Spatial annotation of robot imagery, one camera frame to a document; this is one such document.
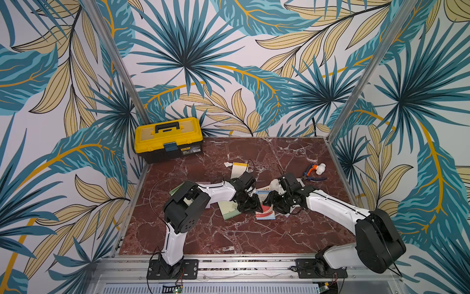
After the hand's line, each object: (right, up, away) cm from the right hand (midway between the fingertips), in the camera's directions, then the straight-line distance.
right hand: (266, 204), depth 86 cm
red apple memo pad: (+1, -3, +1) cm, 4 cm away
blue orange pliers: (+29, +16, +18) cm, 38 cm away
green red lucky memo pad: (-17, -3, +2) cm, 18 cm away
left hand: (-3, -5, 0) cm, 5 cm away
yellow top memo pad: (-13, +15, +19) cm, 28 cm away
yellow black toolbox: (-51, +31, +11) cm, 61 cm away
